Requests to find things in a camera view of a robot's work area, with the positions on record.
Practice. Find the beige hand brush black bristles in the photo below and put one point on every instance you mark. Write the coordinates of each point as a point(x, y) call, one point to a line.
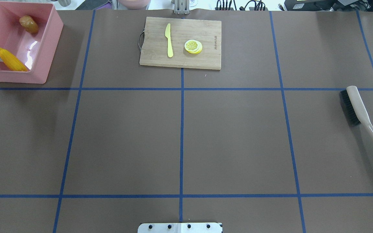
point(355, 109)

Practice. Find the orange-brown toy potato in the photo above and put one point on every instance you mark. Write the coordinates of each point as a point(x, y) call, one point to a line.
point(29, 24)

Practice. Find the yellow toy corn cob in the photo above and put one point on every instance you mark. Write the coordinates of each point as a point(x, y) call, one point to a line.
point(11, 61)

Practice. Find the pink plastic bin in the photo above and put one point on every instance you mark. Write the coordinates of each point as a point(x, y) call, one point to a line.
point(35, 51)

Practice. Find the yellow lemon slices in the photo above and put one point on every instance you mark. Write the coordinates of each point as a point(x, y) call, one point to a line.
point(193, 46)

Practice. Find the bamboo cutting board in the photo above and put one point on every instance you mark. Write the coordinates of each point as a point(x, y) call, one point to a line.
point(154, 47)

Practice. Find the yellow plastic knife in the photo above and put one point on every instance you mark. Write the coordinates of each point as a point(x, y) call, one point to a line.
point(169, 42)

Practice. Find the pink bowl with clear items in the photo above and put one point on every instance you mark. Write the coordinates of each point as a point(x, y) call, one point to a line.
point(134, 4)

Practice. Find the aluminium frame post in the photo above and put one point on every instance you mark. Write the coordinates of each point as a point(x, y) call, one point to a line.
point(181, 7)

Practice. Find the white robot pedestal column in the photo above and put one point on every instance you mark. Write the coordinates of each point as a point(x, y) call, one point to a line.
point(194, 227)

